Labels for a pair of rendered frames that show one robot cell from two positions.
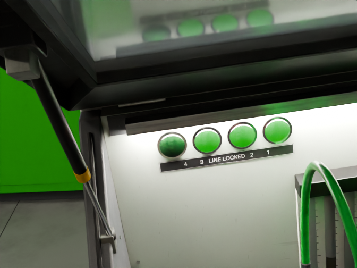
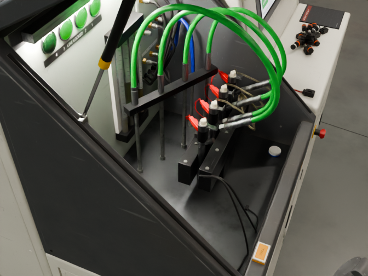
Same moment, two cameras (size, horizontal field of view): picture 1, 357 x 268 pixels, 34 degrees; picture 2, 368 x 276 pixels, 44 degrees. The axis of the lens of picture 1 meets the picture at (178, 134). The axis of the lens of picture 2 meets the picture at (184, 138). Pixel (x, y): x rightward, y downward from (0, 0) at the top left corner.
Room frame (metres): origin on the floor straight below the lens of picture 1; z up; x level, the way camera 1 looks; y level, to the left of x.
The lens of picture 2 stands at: (0.32, 0.66, 1.88)
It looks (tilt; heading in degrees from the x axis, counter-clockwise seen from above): 43 degrees down; 293
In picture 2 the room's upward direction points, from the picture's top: 1 degrees clockwise
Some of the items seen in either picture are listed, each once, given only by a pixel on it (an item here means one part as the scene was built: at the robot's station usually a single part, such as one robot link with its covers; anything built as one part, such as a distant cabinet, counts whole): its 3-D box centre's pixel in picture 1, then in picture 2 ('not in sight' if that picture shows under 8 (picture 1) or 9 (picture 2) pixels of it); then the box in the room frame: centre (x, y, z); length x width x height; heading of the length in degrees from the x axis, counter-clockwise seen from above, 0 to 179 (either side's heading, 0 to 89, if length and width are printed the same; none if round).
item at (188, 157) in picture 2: not in sight; (214, 148); (0.63, -0.31, 0.91); 0.34 x 0.10 x 0.15; 90
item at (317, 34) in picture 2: not in sight; (310, 35); (0.48, -0.92, 1.01); 0.23 x 0.11 x 0.06; 90
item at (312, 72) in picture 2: not in sight; (306, 50); (0.48, -0.89, 0.97); 0.70 x 0.22 x 0.03; 90
